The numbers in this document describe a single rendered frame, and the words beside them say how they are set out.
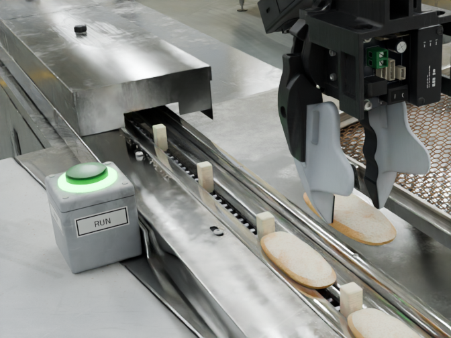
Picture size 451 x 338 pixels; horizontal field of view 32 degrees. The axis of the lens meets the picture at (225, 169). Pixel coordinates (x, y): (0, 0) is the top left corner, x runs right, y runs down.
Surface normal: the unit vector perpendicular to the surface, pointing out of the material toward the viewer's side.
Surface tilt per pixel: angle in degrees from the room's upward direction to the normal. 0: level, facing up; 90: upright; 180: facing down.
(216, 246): 0
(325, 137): 85
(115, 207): 90
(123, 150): 0
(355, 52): 91
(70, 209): 90
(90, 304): 0
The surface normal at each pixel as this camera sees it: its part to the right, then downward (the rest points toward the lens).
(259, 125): -0.07, -0.91
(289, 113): 0.40, 0.53
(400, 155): -0.87, 0.34
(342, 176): -0.91, 0.14
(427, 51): 0.40, 0.33
